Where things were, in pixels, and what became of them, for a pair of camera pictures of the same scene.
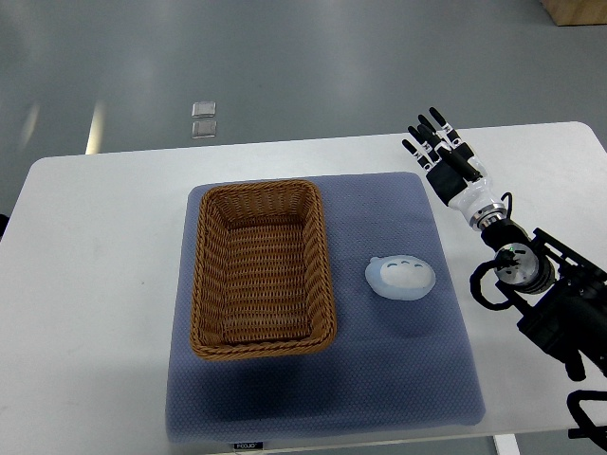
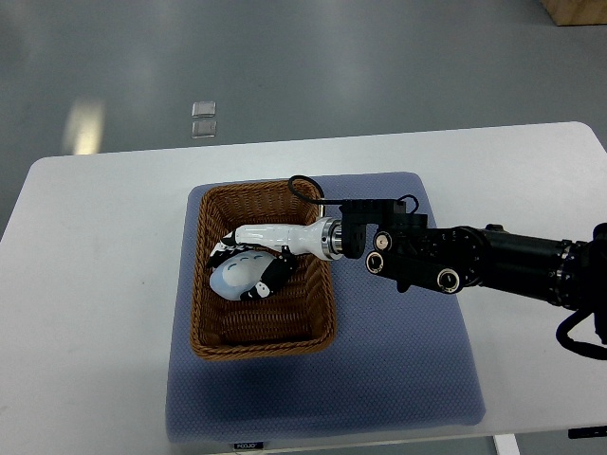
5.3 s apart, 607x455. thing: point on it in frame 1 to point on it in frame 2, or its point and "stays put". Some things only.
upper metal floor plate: (204, 109) stays put
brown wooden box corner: (575, 12) stays put
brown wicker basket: (261, 282) stays put
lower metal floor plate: (204, 129) stays put
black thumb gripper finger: (458, 164) to (277, 275)
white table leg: (506, 445) stays put
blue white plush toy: (399, 277) to (238, 273)
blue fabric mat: (394, 364) stays put
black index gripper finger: (450, 132) to (227, 248)
